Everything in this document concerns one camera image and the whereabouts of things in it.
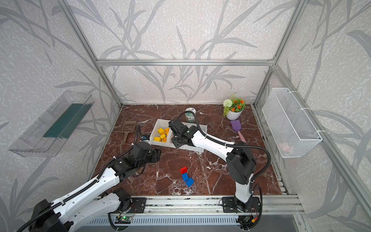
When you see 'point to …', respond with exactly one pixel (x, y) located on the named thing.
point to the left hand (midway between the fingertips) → (159, 151)
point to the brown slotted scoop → (128, 126)
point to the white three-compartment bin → (159, 123)
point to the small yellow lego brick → (163, 136)
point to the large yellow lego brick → (157, 138)
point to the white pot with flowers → (233, 108)
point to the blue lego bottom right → (190, 182)
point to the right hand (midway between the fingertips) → (177, 138)
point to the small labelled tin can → (190, 116)
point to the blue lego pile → (185, 177)
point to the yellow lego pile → (161, 131)
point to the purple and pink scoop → (236, 125)
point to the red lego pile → (184, 169)
